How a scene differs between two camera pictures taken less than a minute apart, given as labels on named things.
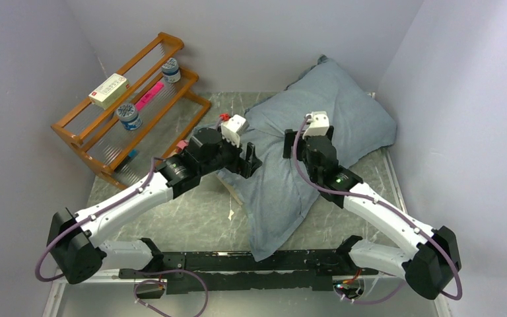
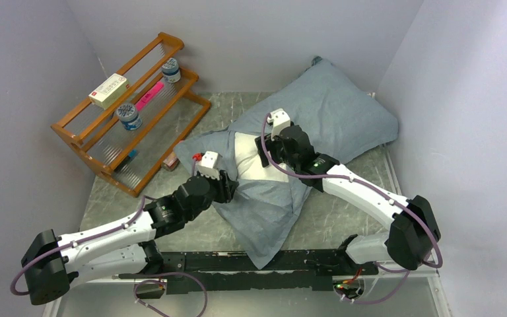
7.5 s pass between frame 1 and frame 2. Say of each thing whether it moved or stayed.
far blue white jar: stayed
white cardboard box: stayed
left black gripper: moved
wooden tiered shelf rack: stayed
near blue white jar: stayed
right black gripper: moved
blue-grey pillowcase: moved
